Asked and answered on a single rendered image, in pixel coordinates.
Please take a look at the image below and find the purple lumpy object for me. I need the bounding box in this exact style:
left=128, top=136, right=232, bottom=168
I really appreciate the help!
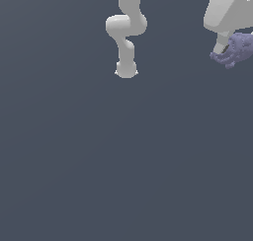
left=209, top=32, right=253, bottom=70

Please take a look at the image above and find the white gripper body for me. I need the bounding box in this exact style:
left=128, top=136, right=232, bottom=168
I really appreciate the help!
left=203, top=0, right=253, bottom=34

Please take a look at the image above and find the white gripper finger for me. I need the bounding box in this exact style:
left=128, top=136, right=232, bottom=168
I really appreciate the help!
left=211, top=31, right=233, bottom=55

